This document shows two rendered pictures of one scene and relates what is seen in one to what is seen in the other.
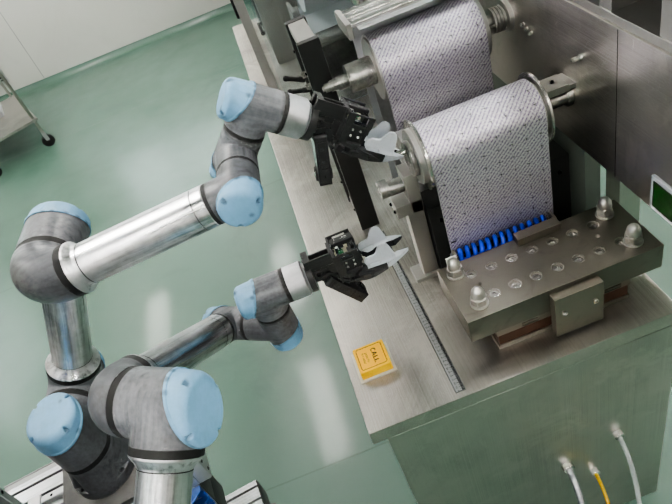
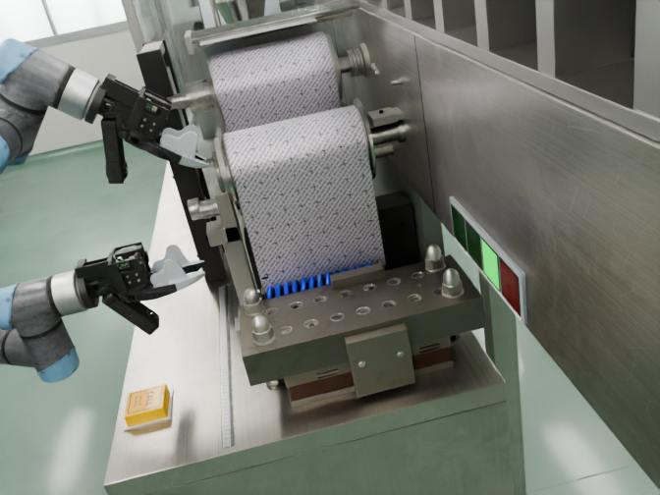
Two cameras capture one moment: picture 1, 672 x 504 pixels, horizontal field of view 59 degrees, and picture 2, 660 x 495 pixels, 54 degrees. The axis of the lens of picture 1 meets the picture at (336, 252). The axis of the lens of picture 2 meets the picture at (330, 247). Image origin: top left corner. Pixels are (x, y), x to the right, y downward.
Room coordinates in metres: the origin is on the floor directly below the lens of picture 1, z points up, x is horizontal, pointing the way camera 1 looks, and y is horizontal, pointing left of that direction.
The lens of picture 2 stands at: (-0.15, -0.28, 1.62)
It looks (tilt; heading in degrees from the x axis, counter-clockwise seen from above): 27 degrees down; 355
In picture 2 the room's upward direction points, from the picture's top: 12 degrees counter-clockwise
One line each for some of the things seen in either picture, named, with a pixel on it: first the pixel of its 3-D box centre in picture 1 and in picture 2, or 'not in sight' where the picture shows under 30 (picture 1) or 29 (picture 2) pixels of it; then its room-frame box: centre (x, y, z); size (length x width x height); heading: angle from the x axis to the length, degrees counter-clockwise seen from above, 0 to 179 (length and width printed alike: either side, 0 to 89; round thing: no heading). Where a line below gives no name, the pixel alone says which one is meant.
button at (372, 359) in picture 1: (372, 359); (147, 405); (0.82, 0.01, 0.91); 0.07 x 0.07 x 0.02; 0
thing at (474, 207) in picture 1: (497, 201); (315, 235); (0.92, -0.35, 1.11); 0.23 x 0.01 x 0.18; 90
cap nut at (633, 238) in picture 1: (633, 233); (451, 280); (0.75, -0.54, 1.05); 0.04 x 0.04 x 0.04
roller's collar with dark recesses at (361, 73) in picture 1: (360, 74); (202, 95); (1.23, -0.20, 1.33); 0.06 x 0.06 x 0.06; 0
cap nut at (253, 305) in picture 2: (453, 266); (251, 300); (0.85, -0.21, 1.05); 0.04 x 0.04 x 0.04
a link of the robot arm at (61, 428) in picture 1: (66, 428); not in sight; (0.90, 0.69, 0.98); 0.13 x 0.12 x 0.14; 176
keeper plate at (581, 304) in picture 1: (577, 307); (380, 360); (0.70, -0.39, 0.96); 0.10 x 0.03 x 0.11; 90
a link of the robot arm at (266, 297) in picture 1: (263, 295); (29, 304); (0.92, 0.17, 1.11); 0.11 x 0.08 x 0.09; 90
